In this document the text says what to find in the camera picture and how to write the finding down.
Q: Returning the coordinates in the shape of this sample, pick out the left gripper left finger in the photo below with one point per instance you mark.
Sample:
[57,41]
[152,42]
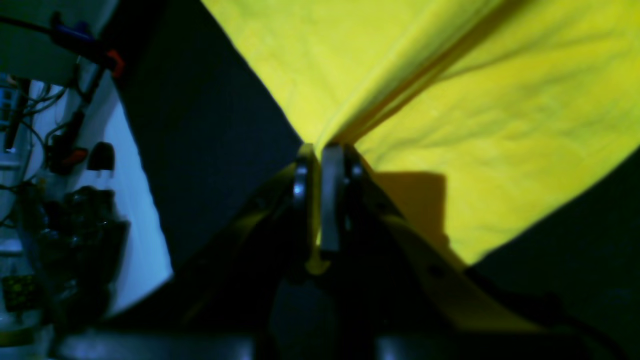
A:
[229,285]

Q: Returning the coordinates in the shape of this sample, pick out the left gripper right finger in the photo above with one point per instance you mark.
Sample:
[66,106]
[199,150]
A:
[354,207]

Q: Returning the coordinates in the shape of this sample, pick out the yellow t-shirt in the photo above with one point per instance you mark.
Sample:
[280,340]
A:
[481,117]

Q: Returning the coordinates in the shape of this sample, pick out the black table cloth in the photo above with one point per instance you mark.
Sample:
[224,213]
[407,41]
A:
[209,132]

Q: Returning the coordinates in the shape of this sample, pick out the red clamp far left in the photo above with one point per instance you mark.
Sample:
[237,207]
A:
[80,40]

